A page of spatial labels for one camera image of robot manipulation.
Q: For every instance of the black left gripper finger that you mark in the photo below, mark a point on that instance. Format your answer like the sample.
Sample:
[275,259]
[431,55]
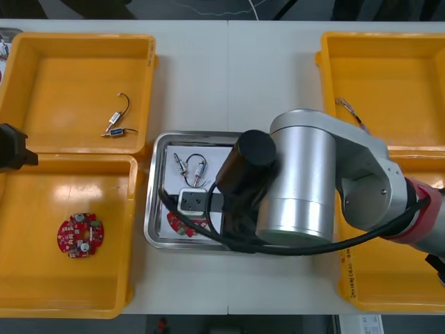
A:
[12,137]
[17,160]

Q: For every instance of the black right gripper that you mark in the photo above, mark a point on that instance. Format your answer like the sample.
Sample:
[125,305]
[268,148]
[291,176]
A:
[240,222]

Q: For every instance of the small metal solenoid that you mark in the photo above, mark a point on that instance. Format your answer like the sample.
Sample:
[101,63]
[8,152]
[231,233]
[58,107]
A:
[115,131]
[114,118]
[199,170]
[180,167]

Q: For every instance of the round red circuit board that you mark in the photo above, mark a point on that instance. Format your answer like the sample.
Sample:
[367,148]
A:
[80,236]
[172,222]

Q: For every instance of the silver-grey right robot arm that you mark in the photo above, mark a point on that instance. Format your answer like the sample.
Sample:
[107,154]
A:
[306,174]

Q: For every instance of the yellow-orange plastic bin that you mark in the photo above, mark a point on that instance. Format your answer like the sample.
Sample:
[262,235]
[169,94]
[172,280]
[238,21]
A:
[382,62]
[382,278]
[69,69]
[69,288]

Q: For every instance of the white sheet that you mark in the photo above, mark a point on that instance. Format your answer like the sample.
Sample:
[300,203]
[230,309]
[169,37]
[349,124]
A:
[168,167]

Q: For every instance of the steel tray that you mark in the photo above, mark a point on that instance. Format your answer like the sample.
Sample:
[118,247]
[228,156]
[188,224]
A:
[153,195]

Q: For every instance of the printed paper box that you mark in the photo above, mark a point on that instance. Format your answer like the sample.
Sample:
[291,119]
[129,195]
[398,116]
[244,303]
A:
[4,45]

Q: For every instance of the white labelled box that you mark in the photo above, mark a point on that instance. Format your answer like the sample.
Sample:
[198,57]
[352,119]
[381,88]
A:
[370,324]

